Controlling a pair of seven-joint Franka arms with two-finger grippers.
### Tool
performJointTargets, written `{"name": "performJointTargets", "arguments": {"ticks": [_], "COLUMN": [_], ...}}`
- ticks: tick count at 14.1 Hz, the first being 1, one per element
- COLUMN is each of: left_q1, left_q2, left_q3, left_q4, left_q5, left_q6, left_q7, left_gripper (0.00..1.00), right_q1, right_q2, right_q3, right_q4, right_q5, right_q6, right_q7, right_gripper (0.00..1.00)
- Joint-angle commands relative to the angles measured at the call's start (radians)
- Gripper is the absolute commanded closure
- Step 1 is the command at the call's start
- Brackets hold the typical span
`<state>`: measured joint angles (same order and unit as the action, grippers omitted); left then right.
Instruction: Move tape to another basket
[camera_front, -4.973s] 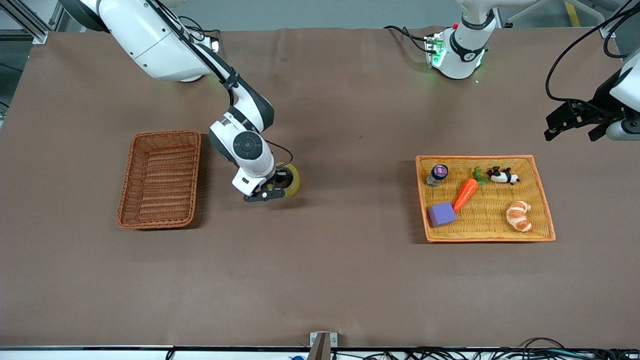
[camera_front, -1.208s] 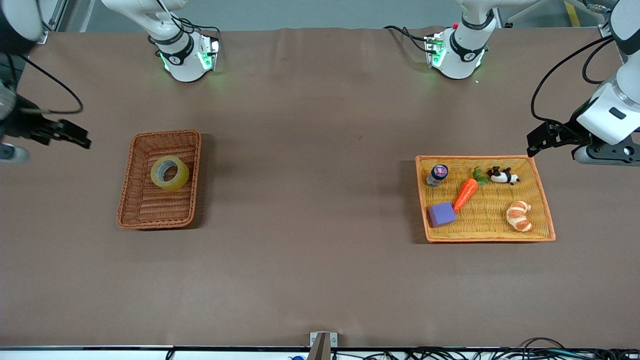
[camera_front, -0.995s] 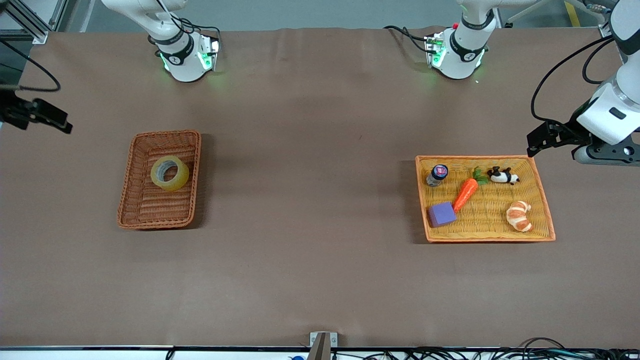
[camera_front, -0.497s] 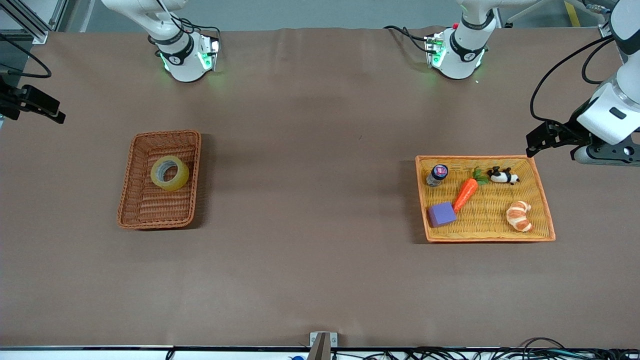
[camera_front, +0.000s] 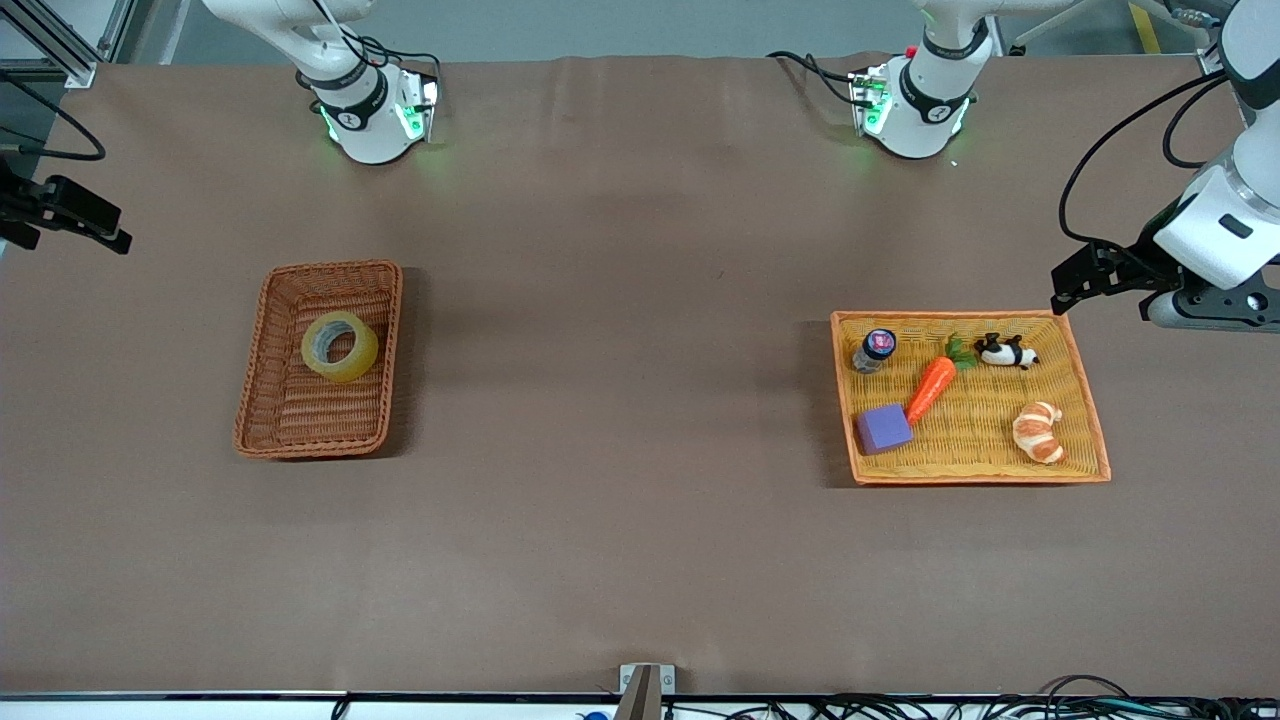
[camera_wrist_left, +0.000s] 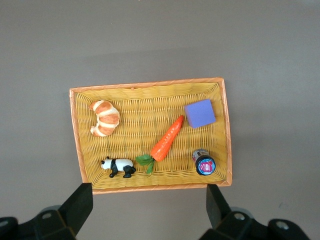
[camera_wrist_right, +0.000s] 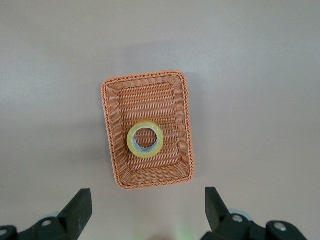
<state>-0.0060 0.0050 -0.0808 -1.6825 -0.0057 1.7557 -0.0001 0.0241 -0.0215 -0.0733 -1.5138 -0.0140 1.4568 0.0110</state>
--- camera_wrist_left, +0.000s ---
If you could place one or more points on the yellow wicker basket orange rim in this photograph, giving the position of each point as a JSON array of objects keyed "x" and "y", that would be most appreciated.
[{"x": 140, "y": 120}]

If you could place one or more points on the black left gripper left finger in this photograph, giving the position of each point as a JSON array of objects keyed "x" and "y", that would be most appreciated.
[{"x": 75, "y": 210}]

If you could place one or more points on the toy croissant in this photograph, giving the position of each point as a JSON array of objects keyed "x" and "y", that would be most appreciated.
[{"x": 106, "y": 117}]

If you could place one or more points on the brown table cover sheet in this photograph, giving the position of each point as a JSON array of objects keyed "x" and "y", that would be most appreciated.
[{"x": 160, "y": 37}]

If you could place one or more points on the black white panda figurine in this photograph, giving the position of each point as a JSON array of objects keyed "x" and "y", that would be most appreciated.
[{"x": 120, "y": 165}]

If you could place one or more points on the purple foam cube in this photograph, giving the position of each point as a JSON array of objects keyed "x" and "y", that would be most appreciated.
[{"x": 200, "y": 113}]

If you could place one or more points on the small jar with dark lid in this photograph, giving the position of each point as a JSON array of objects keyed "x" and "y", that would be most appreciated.
[{"x": 205, "y": 167}]

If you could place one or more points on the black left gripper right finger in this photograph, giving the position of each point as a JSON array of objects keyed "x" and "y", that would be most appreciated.
[{"x": 220, "y": 212}]

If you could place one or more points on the orange toy carrot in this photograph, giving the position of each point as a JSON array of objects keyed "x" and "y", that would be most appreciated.
[{"x": 166, "y": 140}]

